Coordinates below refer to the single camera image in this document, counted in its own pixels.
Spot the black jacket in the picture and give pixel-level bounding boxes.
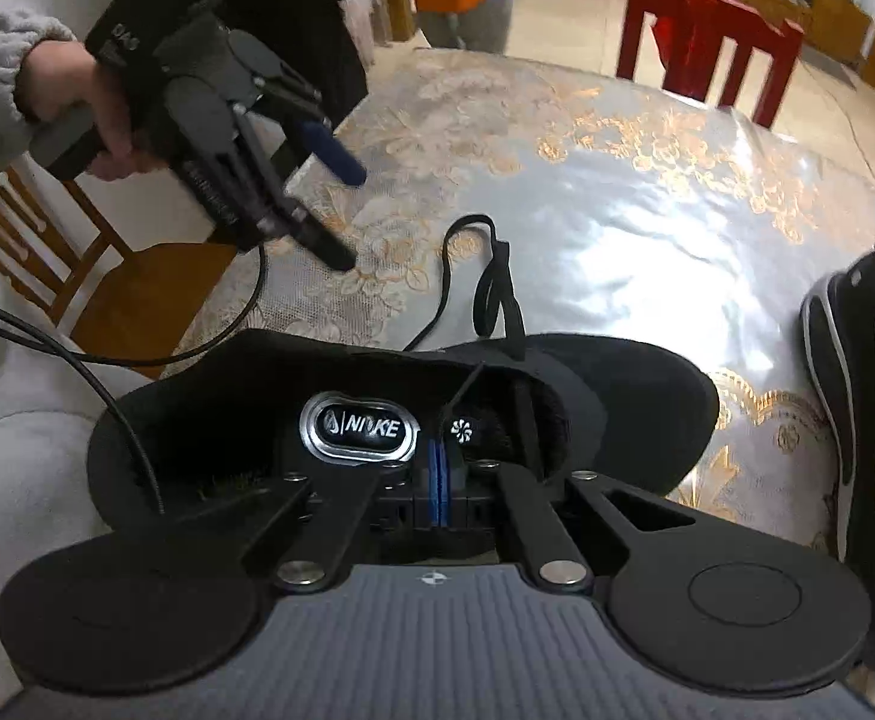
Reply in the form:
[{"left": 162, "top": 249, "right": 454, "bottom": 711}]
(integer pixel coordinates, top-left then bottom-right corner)
[{"left": 216, "top": 0, "right": 408, "bottom": 128}]

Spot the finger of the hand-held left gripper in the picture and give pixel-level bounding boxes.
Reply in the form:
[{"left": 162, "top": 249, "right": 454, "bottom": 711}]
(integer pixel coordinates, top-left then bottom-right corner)
[
  {"left": 285, "top": 115, "right": 368, "bottom": 187},
  {"left": 169, "top": 81, "right": 359, "bottom": 272}
]

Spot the red chair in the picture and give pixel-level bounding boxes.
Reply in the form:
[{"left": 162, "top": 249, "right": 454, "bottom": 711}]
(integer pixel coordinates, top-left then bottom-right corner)
[{"left": 615, "top": 0, "right": 805, "bottom": 128}]

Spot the black cable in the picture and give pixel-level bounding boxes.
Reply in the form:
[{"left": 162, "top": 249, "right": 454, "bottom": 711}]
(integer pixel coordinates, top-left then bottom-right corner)
[{"left": 0, "top": 244, "right": 269, "bottom": 517}]

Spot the black sneaker with silver swoosh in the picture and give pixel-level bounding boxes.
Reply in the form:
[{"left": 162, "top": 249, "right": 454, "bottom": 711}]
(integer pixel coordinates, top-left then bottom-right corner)
[
  {"left": 799, "top": 238, "right": 875, "bottom": 706},
  {"left": 86, "top": 328, "right": 721, "bottom": 545}
]

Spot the person's grey clothing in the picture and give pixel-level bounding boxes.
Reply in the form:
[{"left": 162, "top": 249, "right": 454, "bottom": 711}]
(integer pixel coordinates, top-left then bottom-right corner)
[{"left": 0, "top": 259, "right": 209, "bottom": 698}]

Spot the person's left hand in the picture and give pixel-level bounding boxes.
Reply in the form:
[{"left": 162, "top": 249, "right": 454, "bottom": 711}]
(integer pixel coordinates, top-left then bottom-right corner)
[{"left": 17, "top": 40, "right": 179, "bottom": 182}]

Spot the wooden chair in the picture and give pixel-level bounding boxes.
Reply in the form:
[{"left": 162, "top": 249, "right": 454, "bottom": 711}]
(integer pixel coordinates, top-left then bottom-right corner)
[{"left": 0, "top": 157, "right": 254, "bottom": 383}]

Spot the black shoelace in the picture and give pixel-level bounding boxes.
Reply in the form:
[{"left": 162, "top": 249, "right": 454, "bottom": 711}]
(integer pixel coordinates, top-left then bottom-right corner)
[{"left": 403, "top": 214, "right": 530, "bottom": 421}]

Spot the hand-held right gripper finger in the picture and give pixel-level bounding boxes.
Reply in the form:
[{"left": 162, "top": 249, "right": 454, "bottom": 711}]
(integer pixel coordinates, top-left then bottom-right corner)
[
  {"left": 441, "top": 437, "right": 699, "bottom": 592},
  {"left": 173, "top": 436, "right": 442, "bottom": 592}
]

